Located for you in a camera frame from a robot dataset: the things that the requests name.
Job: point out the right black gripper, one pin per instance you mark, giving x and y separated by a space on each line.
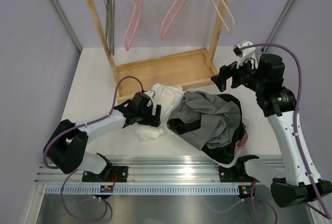
227 72

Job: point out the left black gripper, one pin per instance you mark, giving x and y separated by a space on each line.
153 120

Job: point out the white ruffled skirt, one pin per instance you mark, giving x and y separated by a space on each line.
166 96

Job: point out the grey pleated skirt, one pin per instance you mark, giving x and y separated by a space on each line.
207 117

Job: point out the pink velvet hanger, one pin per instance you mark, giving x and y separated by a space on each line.
165 26
133 24

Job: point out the pink pleated skirt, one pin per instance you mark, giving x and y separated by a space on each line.
242 142

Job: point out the large black skirt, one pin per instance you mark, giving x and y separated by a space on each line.
228 143

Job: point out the grey metal hanger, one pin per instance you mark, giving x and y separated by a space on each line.
109 25
113 26

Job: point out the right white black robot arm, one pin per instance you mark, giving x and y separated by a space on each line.
301 182

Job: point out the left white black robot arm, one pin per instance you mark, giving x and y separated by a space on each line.
67 145

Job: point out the wooden clothes rack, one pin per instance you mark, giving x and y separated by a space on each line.
190 69

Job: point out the white perforated plastic basket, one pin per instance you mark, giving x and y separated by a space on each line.
211 136

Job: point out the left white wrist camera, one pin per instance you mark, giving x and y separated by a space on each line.
151 94

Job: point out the aluminium mounting rail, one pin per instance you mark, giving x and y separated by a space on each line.
186 170

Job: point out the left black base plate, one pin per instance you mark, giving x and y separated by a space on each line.
119 174

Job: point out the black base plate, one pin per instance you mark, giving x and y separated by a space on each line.
119 174
234 174

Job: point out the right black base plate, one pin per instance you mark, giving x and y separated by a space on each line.
234 174

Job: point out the white slotted cable duct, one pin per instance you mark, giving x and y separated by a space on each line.
144 189

